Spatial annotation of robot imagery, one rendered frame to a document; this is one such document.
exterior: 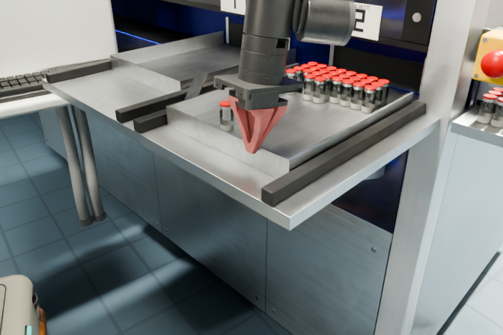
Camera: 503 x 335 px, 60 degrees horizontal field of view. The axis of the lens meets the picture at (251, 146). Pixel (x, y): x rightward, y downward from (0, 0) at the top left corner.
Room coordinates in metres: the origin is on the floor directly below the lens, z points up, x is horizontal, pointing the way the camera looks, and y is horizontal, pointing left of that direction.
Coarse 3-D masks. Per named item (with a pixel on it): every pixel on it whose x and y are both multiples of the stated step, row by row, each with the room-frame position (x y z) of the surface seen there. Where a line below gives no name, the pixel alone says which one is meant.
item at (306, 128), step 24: (216, 96) 0.73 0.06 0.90; (288, 96) 0.79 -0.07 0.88; (408, 96) 0.71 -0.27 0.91; (168, 120) 0.66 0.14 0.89; (192, 120) 0.61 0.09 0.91; (216, 120) 0.67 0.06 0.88; (288, 120) 0.67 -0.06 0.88; (312, 120) 0.67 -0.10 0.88; (336, 120) 0.67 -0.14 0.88; (360, 120) 0.60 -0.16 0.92; (216, 144) 0.57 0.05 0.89; (240, 144) 0.54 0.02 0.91; (264, 144) 0.59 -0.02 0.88; (288, 144) 0.59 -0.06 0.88; (312, 144) 0.59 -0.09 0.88; (336, 144) 0.55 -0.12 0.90; (264, 168) 0.51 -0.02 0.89; (288, 168) 0.48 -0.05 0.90
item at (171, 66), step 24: (144, 48) 1.02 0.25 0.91; (168, 48) 1.07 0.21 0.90; (192, 48) 1.12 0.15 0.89; (216, 48) 1.15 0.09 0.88; (240, 48) 1.15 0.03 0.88; (120, 72) 0.94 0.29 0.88; (144, 72) 0.87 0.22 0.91; (168, 72) 0.94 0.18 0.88; (192, 72) 0.94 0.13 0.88; (216, 72) 0.85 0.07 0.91
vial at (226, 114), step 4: (224, 108) 0.63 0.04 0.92; (228, 108) 0.63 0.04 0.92; (220, 112) 0.63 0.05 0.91; (224, 112) 0.63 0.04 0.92; (228, 112) 0.63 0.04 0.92; (232, 112) 0.64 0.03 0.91; (220, 116) 0.63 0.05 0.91; (224, 116) 0.63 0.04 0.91; (228, 116) 0.63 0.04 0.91; (232, 116) 0.63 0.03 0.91; (220, 120) 0.64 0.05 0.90; (224, 120) 0.63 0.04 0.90; (228, 120) 0.63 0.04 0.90; (232, 120) 0.63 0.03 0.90; (220, 124) 0.64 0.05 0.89; (224, 124) 0.63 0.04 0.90; (228, 124) 0.63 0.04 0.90; (232, 124) 0.63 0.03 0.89; (220, 128) 0.64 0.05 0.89; (224, 128) 0.63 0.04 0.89; (228, 128) 0.63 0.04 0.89; (232, 128) 0.63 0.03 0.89
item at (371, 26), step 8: (360, 8) 0.82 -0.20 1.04; (368, 8) 0.80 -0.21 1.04; (376, 8) 0.79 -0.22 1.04; (360, 16) 0.82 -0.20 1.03; (368, 16) 0.80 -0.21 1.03; (376, 16) 0.79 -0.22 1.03; (360, 24) 0.81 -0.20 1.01; (368, 24) 0.80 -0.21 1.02; (376, 24) 0.79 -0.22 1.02; (360, 32) 0.81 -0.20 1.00; (368, 32) 0.80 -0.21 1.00; (376, 32) 0.79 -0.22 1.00
